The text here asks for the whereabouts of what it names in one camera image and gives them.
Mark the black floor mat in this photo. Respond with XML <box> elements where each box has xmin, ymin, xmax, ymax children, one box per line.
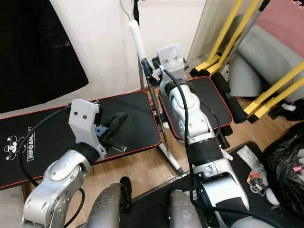
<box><xmin>129</xmin><ymin>142</ymin><xmax>285</xmax><ymax>228</ymax></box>

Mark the long black logo bench pad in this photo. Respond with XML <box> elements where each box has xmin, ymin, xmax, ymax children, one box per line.
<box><xmin>0</xmin><ymin>90</ymin><xmax>162</xmax><ymax>188</ymax></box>

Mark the leaning tinted glass panel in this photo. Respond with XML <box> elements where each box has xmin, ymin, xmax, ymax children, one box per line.
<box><xmin>188</xmin><ymin>0</ymin><xmax>231</xmax><ymax>57</ymax></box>

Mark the black foam bench roller bar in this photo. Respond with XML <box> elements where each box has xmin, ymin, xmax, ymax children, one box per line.
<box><xmin>210</xmin><ymin>72</ymin><xmax>250</xmax><ymax>125</ymax></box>

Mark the black hanging cloth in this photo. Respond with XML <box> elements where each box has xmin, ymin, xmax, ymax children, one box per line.
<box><xmin>0</xmin><ymin>0</ymin><xmax>89</xmax><ymax>112</ymax></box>

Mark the silver robot right leg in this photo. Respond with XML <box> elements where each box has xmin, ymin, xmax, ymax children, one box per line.
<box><xmin>164</xmin><ymin>190</ymin><xmax>202</xmax><ymax>228</ymax></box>

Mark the grey padded cushion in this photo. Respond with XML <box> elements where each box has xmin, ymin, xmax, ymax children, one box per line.
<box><xmin>228</xmin><ymin>24</ymin><xmax>304</xmax><ymax>103</ymax></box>

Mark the white cardboard box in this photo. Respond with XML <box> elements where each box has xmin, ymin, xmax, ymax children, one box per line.
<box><xmin>0</xmin><ymin>190</ymin><xmax>24</xmax><ymax>228</ymax></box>

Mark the grey pole with black cap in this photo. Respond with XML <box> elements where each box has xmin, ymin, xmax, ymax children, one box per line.
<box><xmin>218</xmin><ymin>0</ymin><xmax>269</xmax><ymax>73</ymax></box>

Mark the flat clear plastic package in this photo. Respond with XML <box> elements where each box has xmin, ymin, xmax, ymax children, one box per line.
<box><xmin>237</xmin><ymin>145</ymin><xmax>265</xmax><ymax>172</ymax></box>

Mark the pink foam mat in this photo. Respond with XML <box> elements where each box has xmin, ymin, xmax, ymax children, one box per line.
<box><xmin>256</xmin><ymin>0</ymin><xmax>304</xmax><ymax>46</ymax></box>

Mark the orange and black item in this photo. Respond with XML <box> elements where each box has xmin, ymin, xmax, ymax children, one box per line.
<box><xmin>247</xmin><ymin>171</ymin><xmax>266</xmax><ymax>196</ymax></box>

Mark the black garbage bag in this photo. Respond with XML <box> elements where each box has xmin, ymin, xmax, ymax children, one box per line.
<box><xmin>261</xmin><ymin>126</ymin><xmax>304</xmax><ymax>219</ymax></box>

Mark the white ball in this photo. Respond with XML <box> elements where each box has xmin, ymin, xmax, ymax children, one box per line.
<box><xmin>264</xmin><ymin>188</ymin><xmax>280</xmax><ymax>206</ymax></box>

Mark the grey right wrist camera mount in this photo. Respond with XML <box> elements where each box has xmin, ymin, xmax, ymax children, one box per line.
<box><xmin>156</xmin><ymin>44</ymin><xmax>187</xmax><ymax>82</ymax></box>

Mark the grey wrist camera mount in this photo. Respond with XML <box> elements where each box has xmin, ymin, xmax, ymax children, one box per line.
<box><xmin>68</xmin><ymin>99</ymin><xmax>101</xmax><ymax>145</ymax></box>
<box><xmin>156</xmin><ymin>44</ymin><xmax>187</xmax><ymax>82</ymax></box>

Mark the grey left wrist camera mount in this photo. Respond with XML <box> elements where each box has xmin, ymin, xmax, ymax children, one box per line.
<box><xmin>68</xmin><ymin>99</ymin><xmax>101</xmax><ymax>145</ymax></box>

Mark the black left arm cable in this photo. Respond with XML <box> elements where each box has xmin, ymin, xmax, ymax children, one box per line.
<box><xmin>18</xmin><ymin>105</ymin><xmax>72</xmax><ymax>187</ymax></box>

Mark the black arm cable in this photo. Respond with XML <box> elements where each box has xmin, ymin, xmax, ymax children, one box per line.
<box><xmin>158</xmin><ymin>66</ymin><xmax>304</xmax><ymax>223</ymax></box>
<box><xmin>18</xmin><ymin>105</ymin><xmax>72</xmax><ymax>187</ymax></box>

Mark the yellow metal frame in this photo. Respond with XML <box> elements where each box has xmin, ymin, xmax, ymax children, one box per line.
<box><xmin>190</xmin><ymin>0</ymin><xmax>304</xmax><ymax>125</ymax></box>

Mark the silver pole with black handle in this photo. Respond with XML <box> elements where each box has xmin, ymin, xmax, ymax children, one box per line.
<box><xmin>132</xmin><ymin>0</ymin><xmax>143</xmax><ymax>90</ymax></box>

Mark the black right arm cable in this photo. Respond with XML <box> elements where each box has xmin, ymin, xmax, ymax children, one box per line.
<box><xmin>158</xmin><ymin>66</ymin><xmax>304</xmax><ymax>223</ymax></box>

